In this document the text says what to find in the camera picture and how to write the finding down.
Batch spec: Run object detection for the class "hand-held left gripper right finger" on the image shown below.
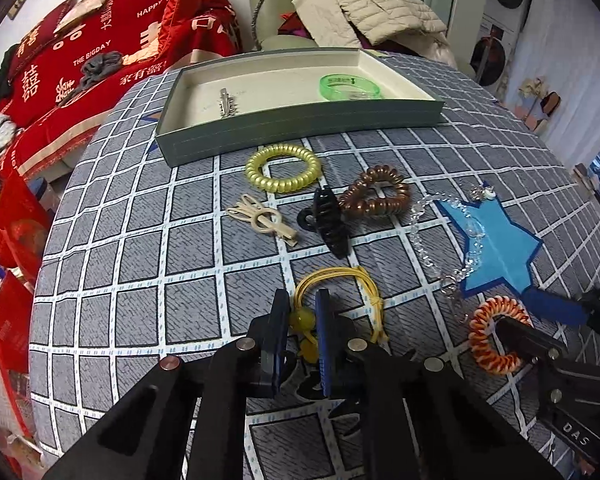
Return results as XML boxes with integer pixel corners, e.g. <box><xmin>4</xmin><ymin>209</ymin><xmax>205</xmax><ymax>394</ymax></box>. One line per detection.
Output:
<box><xmin>315</xmin><ymin>288</ymin><xmax>564</xmax><ymax>480</ymax></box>

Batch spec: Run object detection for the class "brown spiral hair tie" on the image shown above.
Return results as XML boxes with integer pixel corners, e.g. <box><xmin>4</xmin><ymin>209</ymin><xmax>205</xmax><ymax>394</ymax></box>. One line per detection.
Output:
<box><xmin>339</xmin><ymin>167</ymin><xmax>412</xmax><ymax>221</ymax></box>

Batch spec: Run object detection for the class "grey crumpled cloth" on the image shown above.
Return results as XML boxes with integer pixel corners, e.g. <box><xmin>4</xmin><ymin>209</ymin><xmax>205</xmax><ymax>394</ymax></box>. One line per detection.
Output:
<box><xmin>79</xmin><ymin>52</ymin><xmax>124</xmax><ymax>92</ymax></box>

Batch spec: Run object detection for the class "red covered sofa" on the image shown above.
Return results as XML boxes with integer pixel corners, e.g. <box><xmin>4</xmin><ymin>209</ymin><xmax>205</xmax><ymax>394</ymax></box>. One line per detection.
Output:
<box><xmin>0</xmin><ymin>0</ymin><xmax>244</xmax><ymax>181</ymax></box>

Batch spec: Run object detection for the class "cartoon figure wall decoration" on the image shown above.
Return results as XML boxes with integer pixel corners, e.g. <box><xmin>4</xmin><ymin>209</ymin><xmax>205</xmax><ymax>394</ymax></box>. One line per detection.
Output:
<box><xmin>516</xmin><ymin>76</ymin><xmax>562</xmax><ymax>134</ymax></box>

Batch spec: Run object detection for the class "grey checkered round table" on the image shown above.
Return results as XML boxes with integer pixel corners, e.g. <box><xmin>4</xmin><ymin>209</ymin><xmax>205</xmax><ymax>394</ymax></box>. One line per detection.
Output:
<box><xmin>27</xmin><ymin>50</ymin><xmax>600</xmax><ymax>480</ymax></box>

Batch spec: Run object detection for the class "red satin cushion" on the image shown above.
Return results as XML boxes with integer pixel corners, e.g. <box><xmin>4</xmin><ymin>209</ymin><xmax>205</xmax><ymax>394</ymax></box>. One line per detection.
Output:
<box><xmin>151</xmin><ymin>0</ymin><xmax>193</xmax><ymax>57</ymax></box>

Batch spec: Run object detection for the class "beige down jacket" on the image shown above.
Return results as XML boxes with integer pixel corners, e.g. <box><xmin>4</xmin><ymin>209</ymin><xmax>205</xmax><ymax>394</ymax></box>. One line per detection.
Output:
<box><xmin>292</xmin><ymin>0</ymin><xmax>452</xmax><ymax>59</ymax></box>

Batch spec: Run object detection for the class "yellow beaded cord hair tie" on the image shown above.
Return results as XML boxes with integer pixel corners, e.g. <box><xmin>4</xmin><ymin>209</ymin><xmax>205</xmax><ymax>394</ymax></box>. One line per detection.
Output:
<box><xmin>291</xmin><ymin>266</ymin><xmax>389</xmax><ymax>364</ymax></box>

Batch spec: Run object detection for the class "portrait print pillow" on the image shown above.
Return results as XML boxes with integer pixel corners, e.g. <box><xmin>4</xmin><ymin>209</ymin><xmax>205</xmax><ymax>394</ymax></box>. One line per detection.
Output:
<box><xmin>55</xmin><ymin>0</ymin><xmax>120</xmax><ymax>34</ymax></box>

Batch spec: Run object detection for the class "silver metal hair clip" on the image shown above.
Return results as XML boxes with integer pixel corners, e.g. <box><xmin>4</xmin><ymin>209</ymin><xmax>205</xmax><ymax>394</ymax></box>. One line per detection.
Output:
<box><xmin>214</xmin><ymin>87</ymin><xmax>241</xmax><ymax>120</ymax></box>

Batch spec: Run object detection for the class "red gift bag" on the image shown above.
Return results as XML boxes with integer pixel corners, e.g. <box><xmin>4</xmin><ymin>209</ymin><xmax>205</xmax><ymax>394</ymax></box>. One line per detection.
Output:
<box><xmin>0</xmin><ymin>170</ymin><xmax>52</xmax><ymax>283</ymax></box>

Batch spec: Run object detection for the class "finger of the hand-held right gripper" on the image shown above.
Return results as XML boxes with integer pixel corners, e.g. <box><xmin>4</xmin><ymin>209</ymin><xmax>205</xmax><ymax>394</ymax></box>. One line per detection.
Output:
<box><xmin>527</xmin><ymin>284</ymin><xmax>600</xmax><ymax>327</ymax></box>
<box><xmin>495</xmin><ymin>316</ymin><xmax>569</xmax><ymax>362</ymax></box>

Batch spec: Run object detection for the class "red embroidered cushion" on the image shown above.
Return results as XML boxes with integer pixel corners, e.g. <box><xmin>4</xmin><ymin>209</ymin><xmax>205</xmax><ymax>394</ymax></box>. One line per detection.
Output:
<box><xmin>54</xmin><ymin>0</ymin><xmax>79</xmax><ymax>32</ymax></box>

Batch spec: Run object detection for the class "black claw hair clip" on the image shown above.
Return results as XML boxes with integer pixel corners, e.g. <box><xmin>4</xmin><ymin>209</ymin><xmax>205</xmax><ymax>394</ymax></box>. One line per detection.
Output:
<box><xmin>296</xmin><ymin>186</ymin><xmax>351</xmax><ymax>260</ymax></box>

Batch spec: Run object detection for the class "green translucent bracelet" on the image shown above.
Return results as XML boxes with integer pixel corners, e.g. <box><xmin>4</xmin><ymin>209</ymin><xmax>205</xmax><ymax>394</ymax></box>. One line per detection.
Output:
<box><xmin>320</xmin><ymin>74</ymin><xmax>383</xmax><ymax>102</ymax></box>

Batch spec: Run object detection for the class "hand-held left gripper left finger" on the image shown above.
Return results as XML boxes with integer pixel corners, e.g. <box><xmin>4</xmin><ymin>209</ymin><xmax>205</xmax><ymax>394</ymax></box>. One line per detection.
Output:
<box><xmin>42</xmin><ymin>288</ymin><xmax>292</xmax><ymax>480</ymax></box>

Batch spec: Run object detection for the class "yellow-green spiral hair tie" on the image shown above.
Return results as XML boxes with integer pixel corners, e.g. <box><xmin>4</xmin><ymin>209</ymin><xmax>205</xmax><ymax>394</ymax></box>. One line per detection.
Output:
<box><xmin>245</xmin><ymin>144</ymin><xmax>322</xmax><ymax>194</ymax></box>

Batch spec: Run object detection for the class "beige bow hair clip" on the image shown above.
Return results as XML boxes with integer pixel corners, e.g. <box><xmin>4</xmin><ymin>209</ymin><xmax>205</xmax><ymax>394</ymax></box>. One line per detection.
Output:
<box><xmin>225</xmin><ymin>195</ymin><xmax>301</xmax><ymax>247</ymax></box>

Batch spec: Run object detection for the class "dark clothing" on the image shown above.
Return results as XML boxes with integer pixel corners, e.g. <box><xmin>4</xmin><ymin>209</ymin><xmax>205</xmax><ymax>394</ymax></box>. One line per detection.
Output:
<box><xmin>0</xmin><ymin>44</ymin><xmax>22</xmax><ymax>102</ymax></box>

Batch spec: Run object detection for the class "grey shallow tray box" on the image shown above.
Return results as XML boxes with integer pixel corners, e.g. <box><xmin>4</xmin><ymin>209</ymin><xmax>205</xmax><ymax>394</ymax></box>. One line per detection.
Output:
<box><xmin>155</xmin><ymin>47</ymin><xmax>446</xmax><ymax>167</ymax></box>

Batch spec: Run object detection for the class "clear bead bracelet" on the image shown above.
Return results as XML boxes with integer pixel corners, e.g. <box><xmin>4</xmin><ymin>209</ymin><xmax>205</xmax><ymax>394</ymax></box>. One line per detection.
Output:
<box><xmin>408</xmin><ymin>185</ymin><xmax>496</xmax><ymax>323</ymax></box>

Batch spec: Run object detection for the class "orange spiral hair tie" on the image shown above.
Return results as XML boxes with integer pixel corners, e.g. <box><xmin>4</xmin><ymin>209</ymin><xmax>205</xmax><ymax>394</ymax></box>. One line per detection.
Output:
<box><xmin>467</xmin><ymin>297</ymin><xmax>534</xmax><ymax>376</ymax></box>

